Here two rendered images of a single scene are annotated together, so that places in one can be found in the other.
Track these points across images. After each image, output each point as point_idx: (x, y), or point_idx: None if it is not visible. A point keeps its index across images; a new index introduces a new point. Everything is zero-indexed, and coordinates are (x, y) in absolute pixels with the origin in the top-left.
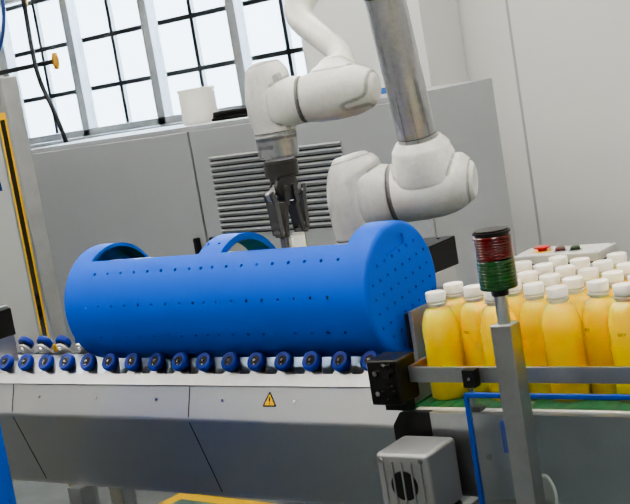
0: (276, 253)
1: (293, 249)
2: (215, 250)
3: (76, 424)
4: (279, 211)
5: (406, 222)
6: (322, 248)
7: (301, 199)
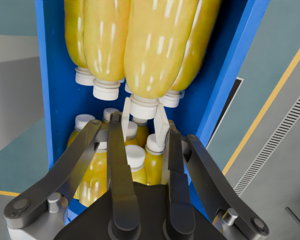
0: (210, 124)
1: (221, 93)
2: None
3: None
4: (210, 170)
5: None
6: (255, 14)
7: (75, 172)
